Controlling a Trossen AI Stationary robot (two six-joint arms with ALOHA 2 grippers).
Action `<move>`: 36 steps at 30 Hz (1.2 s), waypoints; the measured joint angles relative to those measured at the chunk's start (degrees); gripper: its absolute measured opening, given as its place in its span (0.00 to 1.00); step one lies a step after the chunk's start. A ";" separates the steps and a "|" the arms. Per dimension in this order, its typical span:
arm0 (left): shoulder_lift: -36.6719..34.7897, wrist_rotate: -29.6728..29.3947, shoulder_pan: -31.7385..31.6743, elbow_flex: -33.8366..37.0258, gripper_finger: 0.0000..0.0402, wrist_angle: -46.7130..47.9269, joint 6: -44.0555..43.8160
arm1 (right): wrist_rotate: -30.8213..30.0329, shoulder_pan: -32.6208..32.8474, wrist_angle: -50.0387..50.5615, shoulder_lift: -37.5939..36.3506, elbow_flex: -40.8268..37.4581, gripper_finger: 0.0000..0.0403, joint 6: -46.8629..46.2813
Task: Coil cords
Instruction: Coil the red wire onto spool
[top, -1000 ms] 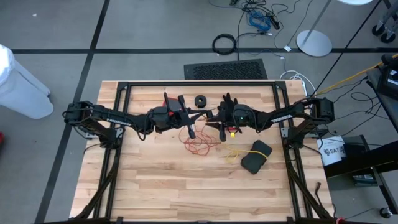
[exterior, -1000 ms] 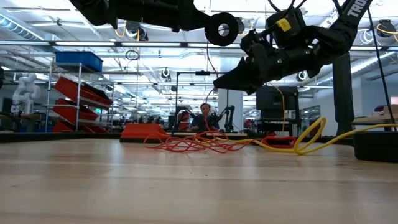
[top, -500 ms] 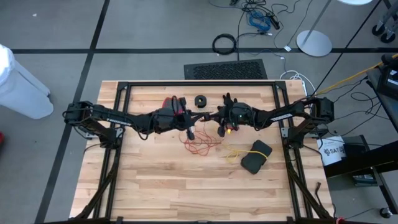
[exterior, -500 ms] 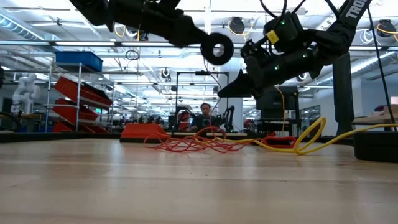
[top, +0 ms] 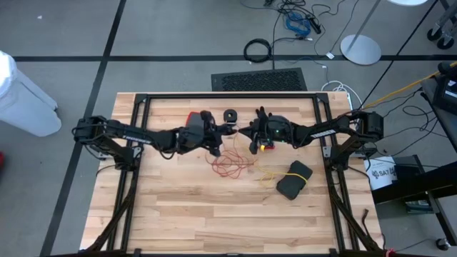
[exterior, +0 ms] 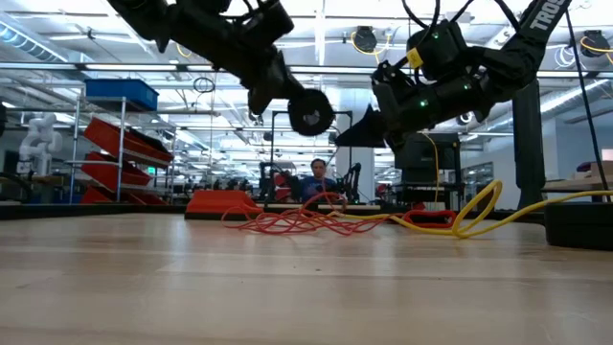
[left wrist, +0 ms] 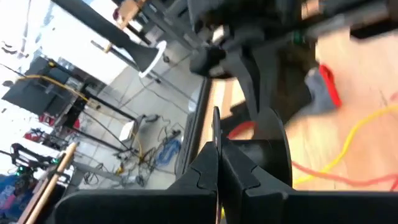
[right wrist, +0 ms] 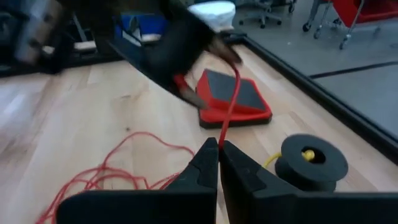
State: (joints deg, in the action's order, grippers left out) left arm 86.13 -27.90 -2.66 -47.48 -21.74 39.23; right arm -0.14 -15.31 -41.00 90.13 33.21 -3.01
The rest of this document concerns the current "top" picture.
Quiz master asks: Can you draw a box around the red square case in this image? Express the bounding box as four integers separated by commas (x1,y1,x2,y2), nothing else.
185,111,201,126

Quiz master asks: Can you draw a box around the yellow floor cable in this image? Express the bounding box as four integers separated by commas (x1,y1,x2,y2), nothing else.
363,61,457,110

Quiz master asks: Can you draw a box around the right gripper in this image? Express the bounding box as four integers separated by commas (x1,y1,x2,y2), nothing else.
238,114,296,143

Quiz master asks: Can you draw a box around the blue cable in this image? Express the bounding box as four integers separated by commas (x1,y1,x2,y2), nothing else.
283,12,312,39

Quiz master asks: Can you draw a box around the wheeled cart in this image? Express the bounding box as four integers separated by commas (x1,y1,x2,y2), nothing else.
426,0,457,51

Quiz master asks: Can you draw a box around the black power strip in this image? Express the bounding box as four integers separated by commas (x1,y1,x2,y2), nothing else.
306,14,323,36

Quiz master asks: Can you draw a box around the black equipment cart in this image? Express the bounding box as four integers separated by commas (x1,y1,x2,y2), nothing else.
371,61,457,215

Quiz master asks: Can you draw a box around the black pouch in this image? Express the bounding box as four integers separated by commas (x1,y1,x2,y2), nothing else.
276,160,314,201

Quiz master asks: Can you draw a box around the black glove with red cuff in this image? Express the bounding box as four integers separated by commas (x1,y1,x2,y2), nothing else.
248,106,276,151

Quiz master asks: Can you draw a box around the white cable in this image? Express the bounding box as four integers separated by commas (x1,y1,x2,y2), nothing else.
320,80,363,112

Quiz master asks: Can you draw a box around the yellow cord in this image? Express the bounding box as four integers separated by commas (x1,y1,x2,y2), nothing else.
231,123,308,189

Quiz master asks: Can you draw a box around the red cord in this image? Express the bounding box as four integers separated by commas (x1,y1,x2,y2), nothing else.
205,148,257,179

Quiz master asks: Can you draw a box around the white trash bin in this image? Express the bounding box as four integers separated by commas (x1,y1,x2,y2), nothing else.
0,50,63,138

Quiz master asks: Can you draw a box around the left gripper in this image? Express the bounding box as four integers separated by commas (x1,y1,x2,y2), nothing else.
180,119,238,154

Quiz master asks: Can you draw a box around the black coiled cable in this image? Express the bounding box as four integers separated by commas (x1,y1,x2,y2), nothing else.
243,38,273,64

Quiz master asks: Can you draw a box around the black perforated floor mat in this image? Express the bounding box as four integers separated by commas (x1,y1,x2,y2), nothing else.
211,67,308,92

